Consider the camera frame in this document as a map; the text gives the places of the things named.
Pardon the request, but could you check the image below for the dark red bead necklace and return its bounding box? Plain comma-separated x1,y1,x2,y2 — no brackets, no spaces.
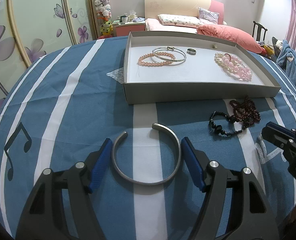
229,95,262,130

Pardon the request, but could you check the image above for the black bead bracelet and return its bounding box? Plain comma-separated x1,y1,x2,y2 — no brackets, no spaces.
208,110,246,138

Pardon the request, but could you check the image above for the pink quartz bead bracelet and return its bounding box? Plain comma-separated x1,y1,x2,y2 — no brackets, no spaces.
216,52,254,82

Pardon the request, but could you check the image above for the white pearl bracelet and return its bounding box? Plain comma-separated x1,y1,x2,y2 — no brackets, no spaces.
214,51,235,72

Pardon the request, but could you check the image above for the wide silver cuff bangle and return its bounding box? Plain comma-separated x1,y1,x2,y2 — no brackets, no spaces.
111,123,182,187

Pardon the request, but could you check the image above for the pink pearl bracelet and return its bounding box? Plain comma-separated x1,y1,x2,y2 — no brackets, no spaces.
138,51,178,68

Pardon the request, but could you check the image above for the thin silver bangle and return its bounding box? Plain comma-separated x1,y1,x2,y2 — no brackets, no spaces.
152,46,187,63

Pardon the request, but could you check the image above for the blue hanging bathrobe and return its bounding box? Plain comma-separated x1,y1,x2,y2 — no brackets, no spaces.
277,40,296,85

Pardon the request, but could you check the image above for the dark wooden chair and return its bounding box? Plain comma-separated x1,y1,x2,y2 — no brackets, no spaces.
252,21,268,42

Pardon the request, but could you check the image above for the blue striped tablecloth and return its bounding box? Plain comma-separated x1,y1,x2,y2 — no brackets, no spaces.
0,36,296,240

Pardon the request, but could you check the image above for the folded coral duvet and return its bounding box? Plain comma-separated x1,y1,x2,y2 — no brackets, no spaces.
196,24,262,54

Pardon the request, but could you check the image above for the purple patterned pillow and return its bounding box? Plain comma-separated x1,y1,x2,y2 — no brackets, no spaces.
198,7,220,24

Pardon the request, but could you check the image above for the grey cardboard tray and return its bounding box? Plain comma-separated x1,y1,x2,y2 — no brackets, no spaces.
124,31,281,105

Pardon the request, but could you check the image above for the floral white pillow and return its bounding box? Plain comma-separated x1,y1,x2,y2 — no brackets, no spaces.
158,14,201,28

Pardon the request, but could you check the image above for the small clear plastic bag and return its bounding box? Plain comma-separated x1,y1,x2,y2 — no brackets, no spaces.
106,67,124,84

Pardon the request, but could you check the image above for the pink bed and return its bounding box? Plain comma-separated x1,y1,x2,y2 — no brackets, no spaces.
145,18,197,34

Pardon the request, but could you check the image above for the cream pink headboard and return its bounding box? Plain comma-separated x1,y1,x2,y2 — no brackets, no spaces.
144,0,224,24

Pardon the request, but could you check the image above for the pink bedside table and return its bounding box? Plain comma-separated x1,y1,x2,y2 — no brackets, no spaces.
112,21,145,37

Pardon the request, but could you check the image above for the sliding glass wardrobe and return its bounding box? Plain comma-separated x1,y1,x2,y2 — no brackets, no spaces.
0,0,95,107

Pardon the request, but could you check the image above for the plush toy tower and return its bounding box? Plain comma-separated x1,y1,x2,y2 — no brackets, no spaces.
93,0,113,37

